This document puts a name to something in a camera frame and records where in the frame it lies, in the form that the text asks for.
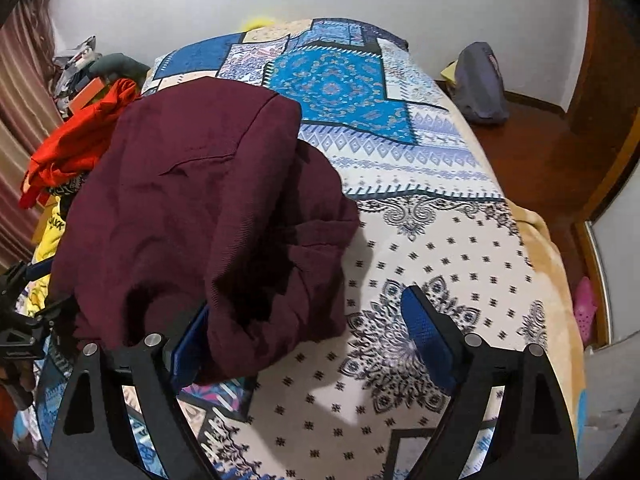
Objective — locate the grey bag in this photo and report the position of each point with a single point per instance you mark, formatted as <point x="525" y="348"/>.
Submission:
<point x="480" y="85"/>

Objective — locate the pink clog shoe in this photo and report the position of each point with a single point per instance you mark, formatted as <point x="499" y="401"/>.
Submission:
<point x="585" y="310"/>

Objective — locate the orange box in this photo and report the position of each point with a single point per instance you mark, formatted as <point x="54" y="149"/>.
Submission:
<point x="85" y="95"/>

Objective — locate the red garment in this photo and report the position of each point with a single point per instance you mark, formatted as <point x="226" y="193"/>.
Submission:
<point x="80" y="145"/>

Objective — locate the pile of patterned bags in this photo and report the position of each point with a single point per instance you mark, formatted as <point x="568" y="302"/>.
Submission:
<point x="75" y="62"/>

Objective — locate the blue patchwork bed sheet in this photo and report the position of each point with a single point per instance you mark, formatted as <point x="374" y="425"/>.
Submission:
<point x="425" y="200"/>

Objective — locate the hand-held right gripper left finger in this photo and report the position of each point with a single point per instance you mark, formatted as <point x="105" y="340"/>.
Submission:
<point x="187" y="355"/>

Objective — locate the yellow pillow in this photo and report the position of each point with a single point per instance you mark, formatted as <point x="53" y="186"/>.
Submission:
<point x="257" y="22"/>

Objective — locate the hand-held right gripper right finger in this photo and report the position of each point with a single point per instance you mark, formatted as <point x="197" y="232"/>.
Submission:
<point x="425" y="340"/>

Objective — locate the maroon button-up shirt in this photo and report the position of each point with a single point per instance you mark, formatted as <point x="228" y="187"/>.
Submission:
<point x="200" y="185"/>

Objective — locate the beige blanket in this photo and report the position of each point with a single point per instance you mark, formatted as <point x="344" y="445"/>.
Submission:
<point x="555" y="260"/>

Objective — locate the yellow garment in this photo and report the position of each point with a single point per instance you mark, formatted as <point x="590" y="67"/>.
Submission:
<point x="47" y="240"/>

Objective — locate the striped curtain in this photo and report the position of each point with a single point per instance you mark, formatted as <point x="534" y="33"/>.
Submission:
<point x="20" y="110"/>

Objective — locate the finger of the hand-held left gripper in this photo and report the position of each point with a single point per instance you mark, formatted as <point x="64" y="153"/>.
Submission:
<point x="35" y="270"/>
<point x="50" y="312"/>

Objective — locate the black patterned garment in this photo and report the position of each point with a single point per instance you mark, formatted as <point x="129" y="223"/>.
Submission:
<point x="67" y="185"/>

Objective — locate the wooden door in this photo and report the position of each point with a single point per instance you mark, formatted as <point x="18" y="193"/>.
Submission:
<point x="605" y="60"/>

